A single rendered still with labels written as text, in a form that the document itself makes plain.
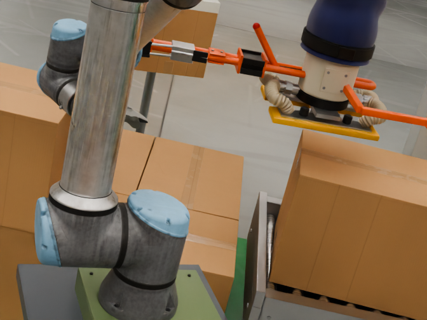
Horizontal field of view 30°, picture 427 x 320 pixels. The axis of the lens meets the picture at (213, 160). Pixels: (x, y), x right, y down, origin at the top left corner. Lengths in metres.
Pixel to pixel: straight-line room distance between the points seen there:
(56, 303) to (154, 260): 0.32
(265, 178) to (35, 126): 2.40
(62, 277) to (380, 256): 1.03
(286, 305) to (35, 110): 0.98
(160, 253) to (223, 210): 1.24
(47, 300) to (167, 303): 0.30
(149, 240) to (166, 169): 1.47
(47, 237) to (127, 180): 1.39
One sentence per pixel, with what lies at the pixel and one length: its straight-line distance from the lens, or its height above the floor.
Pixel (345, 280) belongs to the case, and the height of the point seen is 0.63.
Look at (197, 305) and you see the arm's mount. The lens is 1.98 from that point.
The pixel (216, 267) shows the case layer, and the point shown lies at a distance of 2.65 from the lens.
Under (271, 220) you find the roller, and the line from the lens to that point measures 3.02.
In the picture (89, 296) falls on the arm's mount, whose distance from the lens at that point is 1.93.
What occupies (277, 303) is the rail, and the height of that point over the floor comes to 0.58.
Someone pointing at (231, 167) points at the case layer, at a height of 0.54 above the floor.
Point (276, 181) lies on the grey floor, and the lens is 4.67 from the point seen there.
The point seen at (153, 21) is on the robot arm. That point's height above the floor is 1.45.
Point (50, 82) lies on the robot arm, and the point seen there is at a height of 1.16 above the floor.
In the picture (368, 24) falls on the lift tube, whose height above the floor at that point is 1.43.
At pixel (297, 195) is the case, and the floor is 0.88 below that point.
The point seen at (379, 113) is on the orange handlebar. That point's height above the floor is 1.22.
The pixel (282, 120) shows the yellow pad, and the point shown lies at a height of 1.10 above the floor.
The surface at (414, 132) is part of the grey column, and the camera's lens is 3.75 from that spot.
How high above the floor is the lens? 1.93
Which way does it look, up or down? 24 degrees down
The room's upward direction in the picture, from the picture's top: 13 degrees clockwise
